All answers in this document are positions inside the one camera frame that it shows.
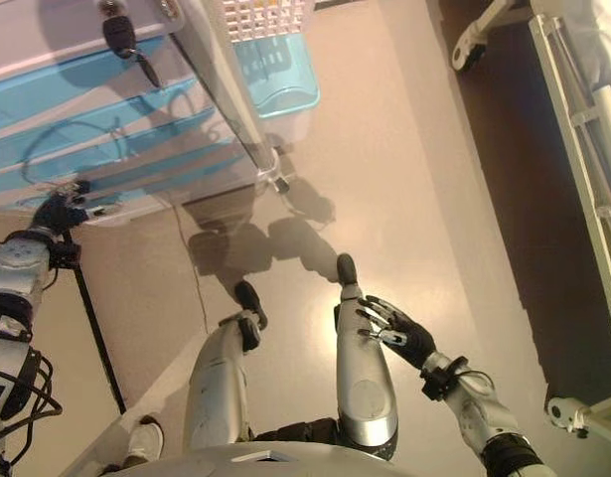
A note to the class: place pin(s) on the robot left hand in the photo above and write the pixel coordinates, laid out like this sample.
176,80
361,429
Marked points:
59,213

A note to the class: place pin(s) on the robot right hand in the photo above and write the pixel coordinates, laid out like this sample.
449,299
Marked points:
412,338

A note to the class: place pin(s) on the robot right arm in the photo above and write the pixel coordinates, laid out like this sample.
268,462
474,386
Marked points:
479,412

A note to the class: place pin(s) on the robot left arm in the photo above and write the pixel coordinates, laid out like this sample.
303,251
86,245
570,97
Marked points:
12,278

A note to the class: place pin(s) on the bed caster wheel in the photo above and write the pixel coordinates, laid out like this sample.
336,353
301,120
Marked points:
466,54
563,415

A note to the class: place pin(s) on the black cart key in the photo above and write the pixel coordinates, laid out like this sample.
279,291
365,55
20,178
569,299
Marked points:
118,32

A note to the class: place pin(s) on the robot grey torso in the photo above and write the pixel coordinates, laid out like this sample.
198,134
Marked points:
265,462

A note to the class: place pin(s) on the cart caster wheel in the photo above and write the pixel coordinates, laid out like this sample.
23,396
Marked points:
281,185

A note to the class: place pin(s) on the robot left leg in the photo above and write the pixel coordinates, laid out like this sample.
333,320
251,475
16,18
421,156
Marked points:
213,387

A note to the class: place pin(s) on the white medical cart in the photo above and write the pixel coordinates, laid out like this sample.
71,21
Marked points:
220,74

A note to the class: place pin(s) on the translucent white bin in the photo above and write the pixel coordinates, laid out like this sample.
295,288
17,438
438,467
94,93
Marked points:
297,124

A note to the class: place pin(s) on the bystander person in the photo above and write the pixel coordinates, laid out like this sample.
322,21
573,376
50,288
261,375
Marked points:
146,442

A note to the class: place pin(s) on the blue waste bin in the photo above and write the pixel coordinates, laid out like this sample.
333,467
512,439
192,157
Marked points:
280,74

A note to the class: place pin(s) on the hospital bed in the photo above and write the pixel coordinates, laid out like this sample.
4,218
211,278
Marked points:
583,124

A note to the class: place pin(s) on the white mesh basket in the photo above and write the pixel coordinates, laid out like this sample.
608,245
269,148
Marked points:
265,20

